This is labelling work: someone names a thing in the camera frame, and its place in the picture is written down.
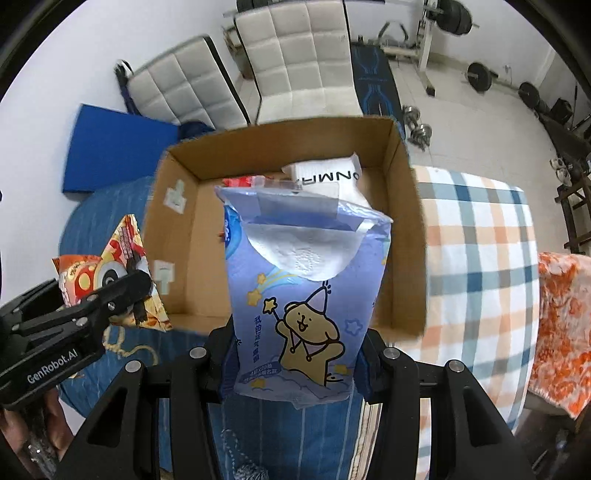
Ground white quilted chair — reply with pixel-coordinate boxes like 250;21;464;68
233;0;366;126
115;36;251;134

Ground black weight plate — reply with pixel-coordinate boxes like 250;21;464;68
465;62;498;94
517;82;542;110

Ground dark blue cloth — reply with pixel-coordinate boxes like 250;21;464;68
178;120;218;142

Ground blue foam mat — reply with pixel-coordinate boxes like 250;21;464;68
61;103;186;195

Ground person's left hand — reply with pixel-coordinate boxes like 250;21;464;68
0;385;71;480

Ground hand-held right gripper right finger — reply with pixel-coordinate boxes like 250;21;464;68
356;329;532;480

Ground black blue weight bench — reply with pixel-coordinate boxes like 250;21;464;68
349;41;408;140

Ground orange mushroom print snack packet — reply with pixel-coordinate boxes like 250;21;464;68
52;254;122;309

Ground white packet in box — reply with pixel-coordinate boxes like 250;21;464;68
281;152;373;209

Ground yellow red snack packet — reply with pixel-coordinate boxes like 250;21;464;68
98;214;174;334

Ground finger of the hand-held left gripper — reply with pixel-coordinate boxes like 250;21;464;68
76;269;155;329

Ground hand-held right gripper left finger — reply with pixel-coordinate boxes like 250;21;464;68
60;318;237;480

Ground orange floral cloth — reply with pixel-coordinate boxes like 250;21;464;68
526;251;591;422

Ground white barbell rack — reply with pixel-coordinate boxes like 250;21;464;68
378;0;477;99

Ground dark wooden rack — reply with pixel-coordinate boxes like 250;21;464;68
553;174;591;256

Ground blue cartoon dog tissue pack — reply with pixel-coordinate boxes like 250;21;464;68
215;182;394;410

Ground plaid blanket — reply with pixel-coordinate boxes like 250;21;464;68
360;165;541;480

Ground brown cardboard box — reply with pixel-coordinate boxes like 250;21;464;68
142;116;428;336

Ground black padded bench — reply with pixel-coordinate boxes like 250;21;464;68
539;98;591;163

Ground white shoes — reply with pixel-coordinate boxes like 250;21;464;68
549;156;591;184

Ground grey knitted cloth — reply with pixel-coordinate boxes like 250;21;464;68
221;428;271;480

